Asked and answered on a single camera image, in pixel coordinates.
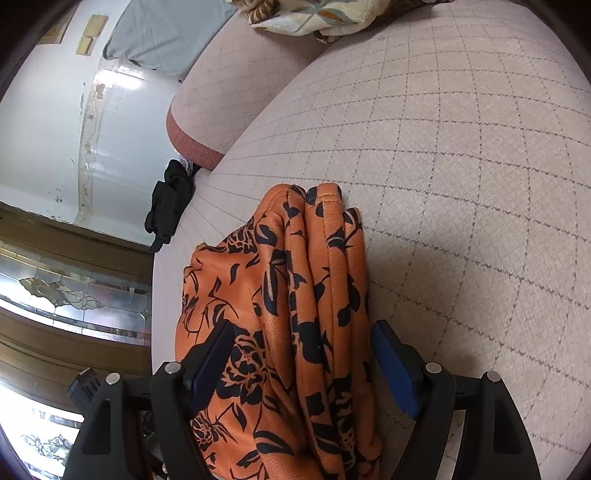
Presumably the pink checked bed mattress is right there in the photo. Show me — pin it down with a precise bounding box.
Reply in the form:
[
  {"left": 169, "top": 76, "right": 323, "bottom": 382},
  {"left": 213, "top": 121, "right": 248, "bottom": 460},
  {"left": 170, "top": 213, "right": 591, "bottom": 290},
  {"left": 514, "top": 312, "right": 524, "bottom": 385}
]
[{"left": 152, "top": 1, "right": 590, "bottom": 479}]

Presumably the framed wall picture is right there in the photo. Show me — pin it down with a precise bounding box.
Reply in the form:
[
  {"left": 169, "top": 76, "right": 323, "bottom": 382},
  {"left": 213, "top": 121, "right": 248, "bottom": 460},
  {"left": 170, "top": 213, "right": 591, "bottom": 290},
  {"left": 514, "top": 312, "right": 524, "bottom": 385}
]
[{"left": 38, "top": 1, "right": 79, "bottom": 45}]

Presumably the small tan wall plate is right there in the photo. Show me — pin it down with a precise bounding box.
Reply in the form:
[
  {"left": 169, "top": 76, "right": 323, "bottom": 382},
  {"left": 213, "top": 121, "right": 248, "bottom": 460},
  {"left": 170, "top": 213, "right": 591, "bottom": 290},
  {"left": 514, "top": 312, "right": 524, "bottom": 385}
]
[{"left": 76, "top": 35, "right": 95, "bottom": 56}]

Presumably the orange black floral garment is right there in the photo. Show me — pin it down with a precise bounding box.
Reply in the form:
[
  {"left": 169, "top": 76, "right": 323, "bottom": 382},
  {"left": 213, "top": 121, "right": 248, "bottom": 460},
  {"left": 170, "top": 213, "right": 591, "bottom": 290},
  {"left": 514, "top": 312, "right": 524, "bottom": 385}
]
[{"left": 175, "top": 183, "right": 382, "bottom": 479}]

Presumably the brown wooden glass cabinet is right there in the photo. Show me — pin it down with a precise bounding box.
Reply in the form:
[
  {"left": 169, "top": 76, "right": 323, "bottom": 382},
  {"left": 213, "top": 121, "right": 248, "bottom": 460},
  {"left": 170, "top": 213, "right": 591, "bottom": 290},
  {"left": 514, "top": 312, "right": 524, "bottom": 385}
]
[{"left": 1, "top": 204, "right": 153, "bottom": 479}]

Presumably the grey sheet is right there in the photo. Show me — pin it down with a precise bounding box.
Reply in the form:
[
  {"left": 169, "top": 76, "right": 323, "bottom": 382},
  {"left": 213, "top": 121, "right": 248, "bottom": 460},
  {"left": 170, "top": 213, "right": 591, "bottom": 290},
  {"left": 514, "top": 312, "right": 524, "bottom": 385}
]
[{"left": 102, "top": 0, "right": 236, "bottom": 77}]

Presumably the cream floral patterned cloth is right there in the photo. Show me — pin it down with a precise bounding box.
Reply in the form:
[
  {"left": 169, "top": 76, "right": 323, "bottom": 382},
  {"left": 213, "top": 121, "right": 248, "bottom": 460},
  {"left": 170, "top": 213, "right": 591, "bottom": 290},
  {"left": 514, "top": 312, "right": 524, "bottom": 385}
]
[{"left": 228, "top": 0, "right": 441, "bottom": 43}]

